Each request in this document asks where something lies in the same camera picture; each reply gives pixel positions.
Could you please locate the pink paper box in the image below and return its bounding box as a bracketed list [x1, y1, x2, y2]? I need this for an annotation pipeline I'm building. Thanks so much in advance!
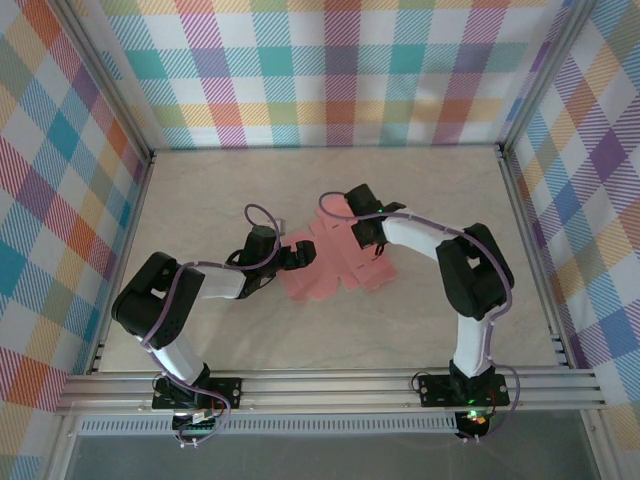
[282, 191, 399, 305]

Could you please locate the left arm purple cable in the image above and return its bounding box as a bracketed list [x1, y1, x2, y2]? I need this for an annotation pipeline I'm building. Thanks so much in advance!
[142, 203, 289, 449]

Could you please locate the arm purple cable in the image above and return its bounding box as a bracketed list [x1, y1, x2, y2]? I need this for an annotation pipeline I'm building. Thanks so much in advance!
[142, 203, 289, 449]
[318, 191, 522, 444]

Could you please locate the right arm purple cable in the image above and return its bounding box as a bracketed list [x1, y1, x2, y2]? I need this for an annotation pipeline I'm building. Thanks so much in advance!
[318, 191, 522, 444]

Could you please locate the wide aluminium mounting rail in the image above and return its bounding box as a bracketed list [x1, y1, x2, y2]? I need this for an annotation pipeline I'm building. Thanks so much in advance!
[54, 367, 609, 416]

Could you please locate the aluminium side rail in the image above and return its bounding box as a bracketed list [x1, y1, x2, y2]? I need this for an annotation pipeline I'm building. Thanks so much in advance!
[497, 147, 574, 370]
[87, 149, 159, 376]

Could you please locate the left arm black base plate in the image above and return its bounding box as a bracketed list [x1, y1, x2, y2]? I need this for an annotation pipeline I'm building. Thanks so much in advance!
[151, 377, 244, 411]

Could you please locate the grey slotted cable duct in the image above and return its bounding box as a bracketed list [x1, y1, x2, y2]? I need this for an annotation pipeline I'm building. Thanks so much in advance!
[77, 418, 459, 435]

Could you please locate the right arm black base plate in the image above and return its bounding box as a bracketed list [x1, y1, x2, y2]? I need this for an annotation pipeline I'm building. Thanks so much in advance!
[417, 370, 510, 407]

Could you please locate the aluminium frame post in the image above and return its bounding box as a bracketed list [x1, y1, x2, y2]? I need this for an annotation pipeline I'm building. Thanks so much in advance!
[59, 0, 156, 161]
[497, 0, 589, 156]

